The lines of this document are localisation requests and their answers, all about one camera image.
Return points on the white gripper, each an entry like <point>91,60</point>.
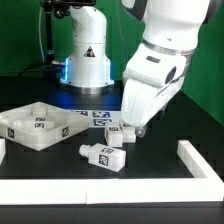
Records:
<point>151,78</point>

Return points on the black camera stand pole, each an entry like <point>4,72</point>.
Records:
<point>60,8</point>

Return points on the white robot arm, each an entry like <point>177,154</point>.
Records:
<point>171,24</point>

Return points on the white U-shaped obstacle fence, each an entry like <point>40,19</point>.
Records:
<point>203,186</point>

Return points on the white square tabletop part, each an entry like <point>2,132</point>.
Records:
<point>67,124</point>

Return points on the white AprilTag sheet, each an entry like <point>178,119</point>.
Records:
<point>98,118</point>

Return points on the white block left edge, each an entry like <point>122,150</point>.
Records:
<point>2,150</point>

